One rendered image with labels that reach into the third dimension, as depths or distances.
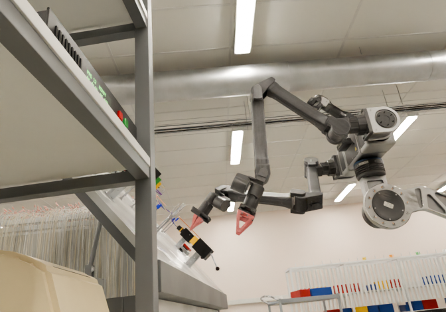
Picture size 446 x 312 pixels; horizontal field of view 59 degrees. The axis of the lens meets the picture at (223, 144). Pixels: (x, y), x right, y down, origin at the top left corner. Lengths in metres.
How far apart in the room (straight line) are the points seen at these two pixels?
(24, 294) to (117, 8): 0.68
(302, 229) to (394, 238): 2.27
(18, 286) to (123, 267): 1.87
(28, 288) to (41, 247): 2.02
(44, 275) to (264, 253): 9.51
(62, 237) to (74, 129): 1.91
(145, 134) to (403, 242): 10.31
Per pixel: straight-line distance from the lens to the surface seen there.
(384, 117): 1.79
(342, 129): 1.69
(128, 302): 0.87
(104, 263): 2.49
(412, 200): 1.91
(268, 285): 9.93
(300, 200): 1.83
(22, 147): 0.77
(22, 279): 0.59
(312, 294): 5.69
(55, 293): 0.58
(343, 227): 10.54
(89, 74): 0.66
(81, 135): 0.71
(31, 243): 2.66
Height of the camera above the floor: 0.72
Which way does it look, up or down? 25 degrees up
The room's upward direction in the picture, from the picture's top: 6 degrees counter-clockwise
